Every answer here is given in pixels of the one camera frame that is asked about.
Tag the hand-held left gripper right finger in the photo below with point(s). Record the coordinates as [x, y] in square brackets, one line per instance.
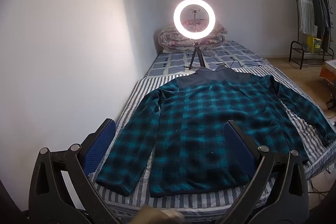
[236, 145]

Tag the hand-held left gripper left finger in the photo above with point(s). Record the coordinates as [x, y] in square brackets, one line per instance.
[102, 145]

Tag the teal plaid fleece jacket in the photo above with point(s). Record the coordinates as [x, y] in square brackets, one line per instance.
[197, 108]

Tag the black metal clothes rack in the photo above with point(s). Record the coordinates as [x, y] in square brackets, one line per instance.
[294, 52]

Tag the dark hanging clothes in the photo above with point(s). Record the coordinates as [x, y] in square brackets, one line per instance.
[321, 14]

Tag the blue white striped blanket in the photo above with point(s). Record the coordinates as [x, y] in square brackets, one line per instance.
[141, 87]

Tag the blue patterned bed sheet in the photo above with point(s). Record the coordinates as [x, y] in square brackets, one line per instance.
[173, 61]

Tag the orange and white side table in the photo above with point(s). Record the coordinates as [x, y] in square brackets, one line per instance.
[328, 70]

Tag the folded floral quilt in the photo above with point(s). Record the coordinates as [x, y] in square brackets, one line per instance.
[170, 40]

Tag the yellow box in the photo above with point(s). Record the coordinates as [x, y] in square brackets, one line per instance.
[314, 44]

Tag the striped hanging towel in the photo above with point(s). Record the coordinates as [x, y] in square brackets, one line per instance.
[304, 3]

